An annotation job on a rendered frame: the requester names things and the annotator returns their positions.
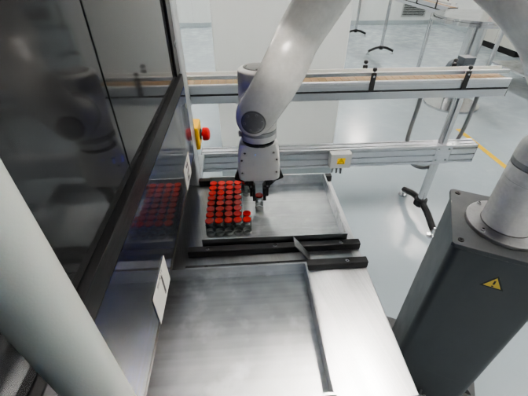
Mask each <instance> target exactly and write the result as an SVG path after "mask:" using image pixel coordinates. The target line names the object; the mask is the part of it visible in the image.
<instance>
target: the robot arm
mask: <svg viewBox="0 0 528 396"><path fill-rule="evenodd" d="M350 1H351V0H291V2H290V4H289V6H288V8H287V9H286V11H285V13H284V15H283V17H282V18H281V20H280V23H279V24H278V26H277V29H276V31H275V33H274V36H273V38H272V40H271V43H270V44H269V47H268V49H267V51H266V54H265V56H264V57H263V59H262V62H261V63H249V64H243V65H241V66H240V67H239V68H238V69H237V84H238V99H239V103H238V105H237V108H236V124H237V126H238V127H239V129H240V130H238V135H239V137H241V139H240V144H239V149H238V169H237V171H236V174H235V180H237V181H240V182H243V183H244V184H245V185H247V186H248V187H249V189H250V196H253V201H255V183H254V181H264V182H263V183H262V194H263V200H264V201H265V200H266V197H267V196H268V195H269V187H270V185H272V184H273V183H274V182H275V181H276V180H279V179H281V178H283V177H284V176H283V173H282V171H281V169H280V152H279V145H278V141H277V139H276V137H277V120H278V119H279V117H280V116H281V114H282V113H283V111H284V110H285V109H286V108H287V106H288V104H289V103H290V102H291V100H292V98H293V97H294V96H295V94H296V92H297V91H298V89H299V87H300V86H301V84H302V82H303V80H304V79H305V77H306V74H307V72H308V70H309V68H310V65H311V63H312V61H313V58H314V55H315V53H316V52H317V50H318V48H319V46H320V45H321V43H322V42H323V41H324V39H325V37H326V36H327V35H328V33H329V32H330V31H331V29H332V28H333V26H334V25H335V23H336V21H337V20H338V19H339V18H340V16H341V15H342V13H343V11H344V10H345V8H346V7H347V6H348V5H349V3H350ZM473 1H474V2H476V3H477V4H478V5H479V6H480V7H481V8H482V9H483V10H484V11H485V12H486V13H487V14H488V15H489V16H490V17H491V18H492V19H493V21H494V22H495V23H496V24H497V26H498V27H499V28H500V29H501V30H502V32H503V33H504V35H505V36H506V37H507V38H508V40H509V41H510V43H511V44H512V45H513V46H514V48H515V50H516V52H517V53H518V55H519V58H520V60H521V62H522V68H523V72H524V75H525V78H526V82H527V85H528V0H473ZM465 218H466V221H467V223H468V225H469V226H470V227H471V228H472V229H473V230H474V231H475V232H476V233H477V234H479V235H480V236H481V237H483V238H485V239H487V240H488V241H490V242H492V243H494V244H497V245H499V246H501V247H504V248H509V249H512V250H516V251H528V134H527V135H526V136H525V137H524V138H523V139H522V140H521V141H520V142H519V144H518V145H517V147H516V149H515V151H514V152H513V154H512V156H511V159H510V160H509V161H508V164H507V166H506V167H505V169H504V171H503V173H502V175H501V176H500V179H499V180H498V182H497V184H496V186H495V188H494V190H493V191H492V193H491V195H490V197H489V199H488V200H482V201H477V202H474V203H472V204H470V205H469V206H468V207H467V210H466V211H465Z"/></svg>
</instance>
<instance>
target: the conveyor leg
mask: <svg viewBox="0 0 528 396"><path fill-rule="evenodd" d="M464 98H473V97H454V98H453V102H452V104H451V106H450V109H449V112H448V115H447V117H446V120H445V123H444V126H443V128H442V132H441V134H440V137H439V139H438V143H439V144H441V145H446V144H447V142H448V140H449V136H450V134H451V132H452V130H453V126H454V124H455V122H456V120H457V116H458V114H459V111H460V108H461V105H462V104H463V101H464ZM438 165H439V163H430V164H429V167H428V169H427V173H426V175H425V178H424V180H423V184H422V186H421V189H420V192H419V195H418V199H419V200H426V197H427V194H428V192H429V189H430V187H431V183H432V182H433V179H434V176H435V173H436V171H437V169H438Z"/></svg>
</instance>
